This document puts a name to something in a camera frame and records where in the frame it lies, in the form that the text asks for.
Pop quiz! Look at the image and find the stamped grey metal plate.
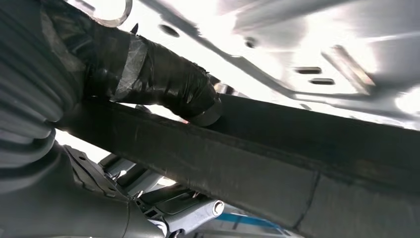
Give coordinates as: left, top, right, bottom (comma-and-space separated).
65, 0, 420, 132

